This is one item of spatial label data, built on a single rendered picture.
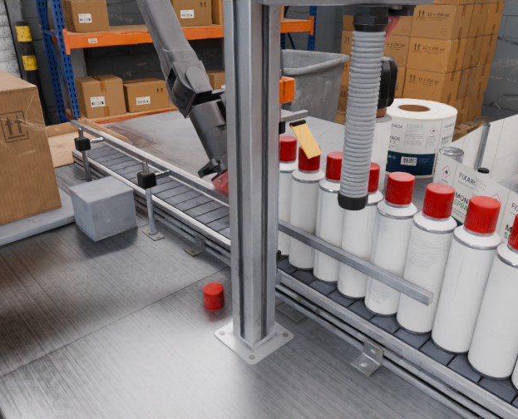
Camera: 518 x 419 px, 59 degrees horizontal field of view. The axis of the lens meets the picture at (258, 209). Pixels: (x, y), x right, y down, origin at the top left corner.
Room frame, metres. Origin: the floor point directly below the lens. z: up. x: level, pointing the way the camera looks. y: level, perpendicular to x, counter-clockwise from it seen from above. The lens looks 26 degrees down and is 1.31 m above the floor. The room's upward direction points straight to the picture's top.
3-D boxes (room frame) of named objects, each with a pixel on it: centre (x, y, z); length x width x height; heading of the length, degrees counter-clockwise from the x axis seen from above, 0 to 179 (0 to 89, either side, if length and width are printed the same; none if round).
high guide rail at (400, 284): (0.85, 0.15, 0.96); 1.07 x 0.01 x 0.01; 43
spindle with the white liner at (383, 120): (0.91, -0.22, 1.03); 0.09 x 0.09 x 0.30
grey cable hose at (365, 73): (0.47, -0.11, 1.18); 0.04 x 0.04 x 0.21
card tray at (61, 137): (1.40, 0.60, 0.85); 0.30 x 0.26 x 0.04; 43
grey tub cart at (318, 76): (3.49, -0.22, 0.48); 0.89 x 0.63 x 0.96; 144
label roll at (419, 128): (1.13, -0.38, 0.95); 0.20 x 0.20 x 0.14
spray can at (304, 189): (0.65, -0.08, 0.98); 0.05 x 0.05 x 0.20
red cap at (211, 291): (0.61, 0.07, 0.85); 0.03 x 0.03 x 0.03
